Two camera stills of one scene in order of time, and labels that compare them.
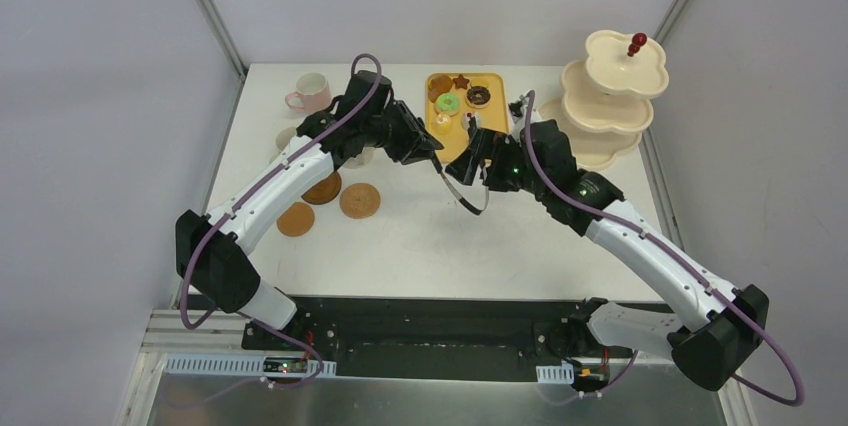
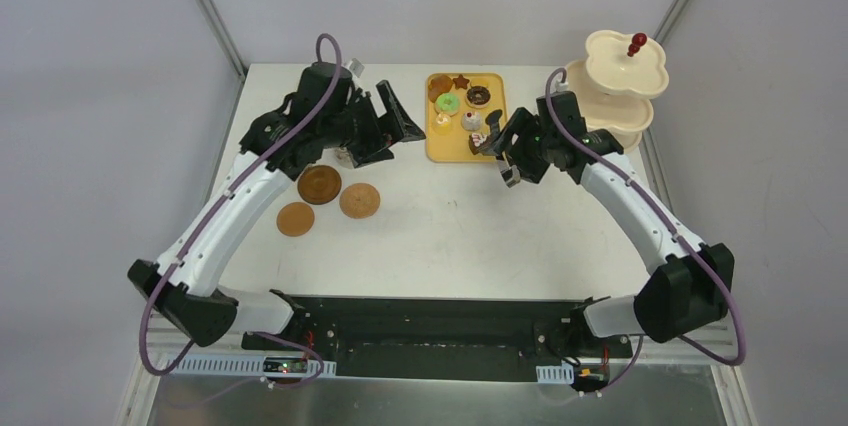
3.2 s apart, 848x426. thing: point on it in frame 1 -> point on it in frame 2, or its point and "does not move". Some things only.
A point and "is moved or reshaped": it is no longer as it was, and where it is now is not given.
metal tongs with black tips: [473, 209] is moved or reshaped
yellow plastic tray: [452, 98] does not move
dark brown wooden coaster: [326, 191] does not move
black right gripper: [479, 157] -> [513, 142]
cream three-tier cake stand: [604, 108] does not move
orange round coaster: [296, 220] does not move
